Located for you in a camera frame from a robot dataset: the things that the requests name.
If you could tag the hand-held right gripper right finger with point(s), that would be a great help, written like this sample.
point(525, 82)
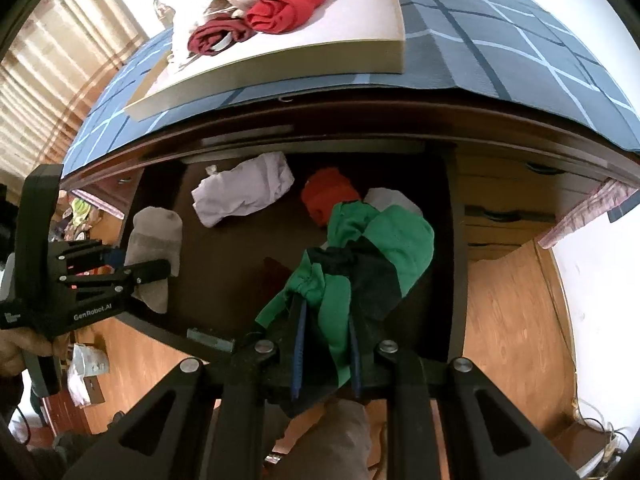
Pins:
point(355, 365)

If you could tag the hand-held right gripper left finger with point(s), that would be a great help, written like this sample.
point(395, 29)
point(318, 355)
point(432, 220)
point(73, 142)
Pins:
point(298, 360)

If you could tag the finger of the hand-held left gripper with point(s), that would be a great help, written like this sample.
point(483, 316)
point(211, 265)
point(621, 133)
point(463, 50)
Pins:
point(150, 271)
point(115, 259)

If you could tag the beige grey sock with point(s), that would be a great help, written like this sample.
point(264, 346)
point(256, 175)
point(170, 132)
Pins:
point(155, 235)

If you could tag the dark wooden drawer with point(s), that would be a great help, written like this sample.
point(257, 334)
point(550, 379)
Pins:
point(240, 260)

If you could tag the pale lilac underwear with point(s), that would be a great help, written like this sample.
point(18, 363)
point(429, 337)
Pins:
point(240, 190)

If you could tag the green and black underwear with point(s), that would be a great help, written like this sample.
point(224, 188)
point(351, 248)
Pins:
point(400, 240)

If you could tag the orange red underwear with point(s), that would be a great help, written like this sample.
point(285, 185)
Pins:
point(325, 195)

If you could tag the maroon underwear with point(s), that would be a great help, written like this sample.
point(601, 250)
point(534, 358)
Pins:
point(240, 27)

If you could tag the cream shallow tray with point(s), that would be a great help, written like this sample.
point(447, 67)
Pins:
point(325, 60)

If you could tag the bright red underwear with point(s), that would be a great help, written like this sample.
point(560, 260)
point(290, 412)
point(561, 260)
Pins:
point(290, 0)

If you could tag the wooden side drawer unit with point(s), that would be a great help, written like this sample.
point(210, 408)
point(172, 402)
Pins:
point(500, 190)

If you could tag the person's left hand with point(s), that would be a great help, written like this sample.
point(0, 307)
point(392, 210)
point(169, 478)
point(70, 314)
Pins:
point(20, 352)

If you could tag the person's khaki trouser leg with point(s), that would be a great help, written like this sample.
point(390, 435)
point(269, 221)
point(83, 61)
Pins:
point(330, 440)

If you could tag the white plastic bag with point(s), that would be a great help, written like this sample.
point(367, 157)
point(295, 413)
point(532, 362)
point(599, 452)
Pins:
point(87, 365)

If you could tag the beige striped curtain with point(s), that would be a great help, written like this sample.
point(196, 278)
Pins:
point(60, 60)

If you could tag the dark wooden desk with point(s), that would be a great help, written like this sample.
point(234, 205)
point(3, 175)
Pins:
point(350, 125)

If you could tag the pink striped cloth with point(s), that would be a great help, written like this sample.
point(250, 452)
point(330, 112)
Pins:
point(585, 215)

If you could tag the blue checked tablecloth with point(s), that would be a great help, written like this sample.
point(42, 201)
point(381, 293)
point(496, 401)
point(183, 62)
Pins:
point(475, 35)

